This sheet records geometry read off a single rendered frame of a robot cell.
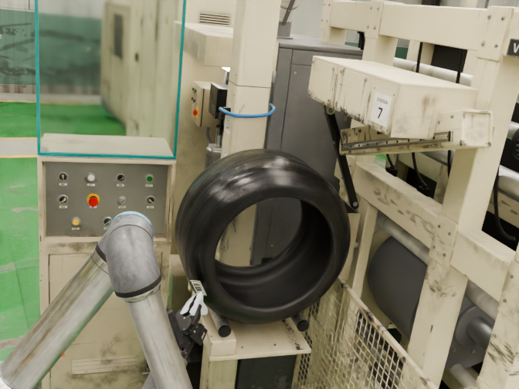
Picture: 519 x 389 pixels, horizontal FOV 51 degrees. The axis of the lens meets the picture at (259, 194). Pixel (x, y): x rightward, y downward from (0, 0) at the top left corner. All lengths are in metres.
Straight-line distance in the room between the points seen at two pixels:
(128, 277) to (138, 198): 1.14
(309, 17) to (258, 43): 10.55
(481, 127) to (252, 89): 0.82
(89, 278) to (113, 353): 1.29
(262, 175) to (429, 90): 0.54
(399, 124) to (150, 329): 0.82
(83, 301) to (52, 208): 0.99
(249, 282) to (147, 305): 0.81
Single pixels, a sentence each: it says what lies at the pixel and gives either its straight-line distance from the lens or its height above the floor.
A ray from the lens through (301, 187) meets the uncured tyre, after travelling 1.69.
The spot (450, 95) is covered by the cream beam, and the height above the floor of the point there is 1.76.
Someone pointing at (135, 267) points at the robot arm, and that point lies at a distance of 1.30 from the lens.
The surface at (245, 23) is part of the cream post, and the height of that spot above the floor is 1.86.
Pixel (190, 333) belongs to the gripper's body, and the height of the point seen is 0.97.
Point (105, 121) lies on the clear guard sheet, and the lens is 2.29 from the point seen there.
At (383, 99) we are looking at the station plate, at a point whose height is 1.73.
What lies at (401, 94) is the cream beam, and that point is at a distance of 1.46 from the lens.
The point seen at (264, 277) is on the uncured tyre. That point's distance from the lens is 2.11.
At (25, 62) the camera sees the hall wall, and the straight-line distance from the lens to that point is 10.61.
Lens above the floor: 1.92
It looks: 19 degrees down
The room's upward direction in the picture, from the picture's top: 7 degrees clockwise
